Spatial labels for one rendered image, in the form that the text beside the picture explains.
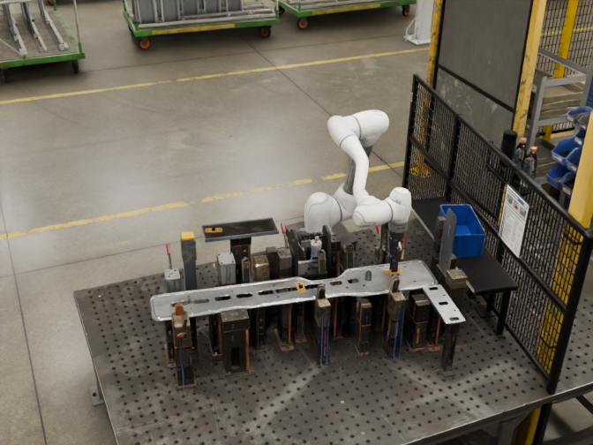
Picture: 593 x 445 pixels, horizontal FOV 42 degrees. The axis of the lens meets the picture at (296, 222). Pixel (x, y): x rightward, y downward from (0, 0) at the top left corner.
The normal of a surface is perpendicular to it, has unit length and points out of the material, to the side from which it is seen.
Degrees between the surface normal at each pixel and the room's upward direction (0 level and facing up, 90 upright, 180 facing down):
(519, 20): 90
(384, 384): 0
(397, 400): 0
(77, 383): 0
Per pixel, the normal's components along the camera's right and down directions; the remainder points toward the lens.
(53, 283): 0.02, -0.86
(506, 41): -0.92, 0.20
